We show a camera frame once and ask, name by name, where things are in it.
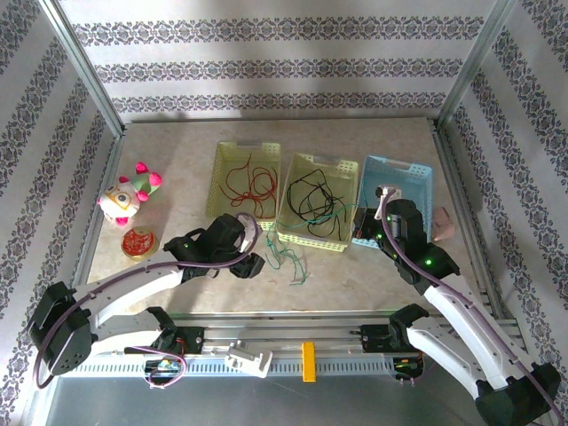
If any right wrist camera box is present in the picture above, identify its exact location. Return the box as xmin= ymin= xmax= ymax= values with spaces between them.
xmin=375 ymin=183 xmax=406 ymax=201

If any black cable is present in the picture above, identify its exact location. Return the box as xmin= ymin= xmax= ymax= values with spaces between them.
xmin=286 ymin=169 xmax=348 ymax=243

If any small circuit board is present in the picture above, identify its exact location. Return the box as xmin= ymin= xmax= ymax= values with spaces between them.
xmin=145 ymin=359 xmax=182 ymax=374
xmin=392 ymin=356 xmax=425 ymax=373

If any yellow plastic clip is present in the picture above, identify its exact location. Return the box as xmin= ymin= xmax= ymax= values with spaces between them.
xmin=301 ymin=341 xmax=319 ymax=383

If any red cable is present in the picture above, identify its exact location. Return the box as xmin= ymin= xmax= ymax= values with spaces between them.
xmin=225 ymin=154 xmax=279 ymax=219

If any round red tin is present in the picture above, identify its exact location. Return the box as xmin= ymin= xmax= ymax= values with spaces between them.
xmin=121 ymin=225 xmax=160 ymax=261

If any green cable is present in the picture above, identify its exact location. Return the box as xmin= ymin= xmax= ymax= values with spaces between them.
xmin=264 ymin=181 xmax=371 ymax=287

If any aluminium frame post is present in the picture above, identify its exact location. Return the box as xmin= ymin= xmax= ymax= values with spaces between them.
xmin=37 ymin=0 xmax=128 ymax=137
xmin=436 ymin=0 xmax=520 ymax=130

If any slotted grey cable duct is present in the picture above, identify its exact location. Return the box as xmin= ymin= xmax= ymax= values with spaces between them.
xmin=75 ymin=357 xmax=428 ymax=379

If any yellow basket with red cable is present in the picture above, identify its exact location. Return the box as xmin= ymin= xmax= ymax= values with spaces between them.
xmin=206 ymin=140 xmax=282 ymax=232

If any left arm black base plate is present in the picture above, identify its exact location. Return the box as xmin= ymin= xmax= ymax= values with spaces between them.
xmin=148 ymin=326 xmax=206 ymax=355

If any white pink green plush toy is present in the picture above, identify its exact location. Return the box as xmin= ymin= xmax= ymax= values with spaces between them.
xmin=96 ymin=162 xmax=164 ymax=228

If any small pink toy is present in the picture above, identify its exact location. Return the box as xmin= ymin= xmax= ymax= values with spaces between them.
xmin=432 ymin=206 xmax=456 ymax=242

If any blue plastic basket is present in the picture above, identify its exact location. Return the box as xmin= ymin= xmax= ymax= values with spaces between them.
xmin=351 ymin=154 xmax=434 ymax=250

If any aluminium rail frame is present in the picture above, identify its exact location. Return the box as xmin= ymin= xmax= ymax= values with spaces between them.
xmin=40 ymin=310 xmax=523 ymax=357

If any yellow basket with black cable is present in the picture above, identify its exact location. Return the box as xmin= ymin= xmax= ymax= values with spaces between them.
xmin=275 ymin=153 xmax=359 ymax=254

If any white plastic bracket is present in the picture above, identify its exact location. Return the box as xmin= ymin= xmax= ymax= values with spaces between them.
xmin=224 ymin=339 xmax=273 ymax=379

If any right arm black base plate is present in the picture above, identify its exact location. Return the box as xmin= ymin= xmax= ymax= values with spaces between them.
xmin=350 ymin=323 xmax=427 ymax=354

